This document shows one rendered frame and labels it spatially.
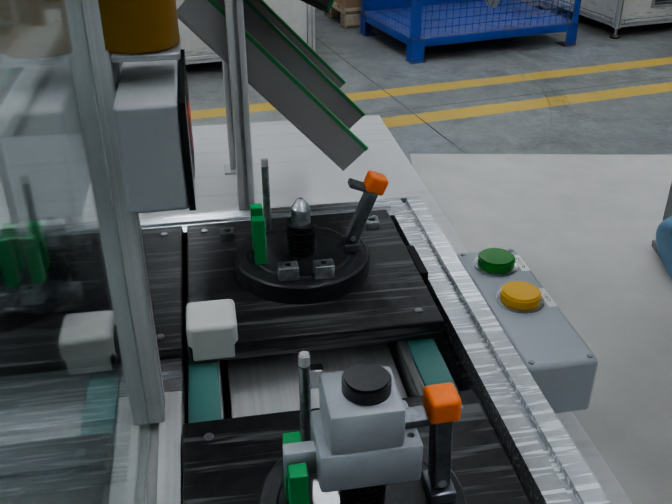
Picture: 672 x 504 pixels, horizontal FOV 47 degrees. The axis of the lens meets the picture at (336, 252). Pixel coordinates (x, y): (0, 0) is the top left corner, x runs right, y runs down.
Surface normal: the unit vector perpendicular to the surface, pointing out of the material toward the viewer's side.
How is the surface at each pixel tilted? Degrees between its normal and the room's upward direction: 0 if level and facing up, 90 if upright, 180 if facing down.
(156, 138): 90
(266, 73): 90
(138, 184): 90
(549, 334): 0
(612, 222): 0
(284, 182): 0
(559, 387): 90
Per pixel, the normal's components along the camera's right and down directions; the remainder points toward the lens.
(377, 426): 0.17, 0.49
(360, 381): 0.00, -0.87
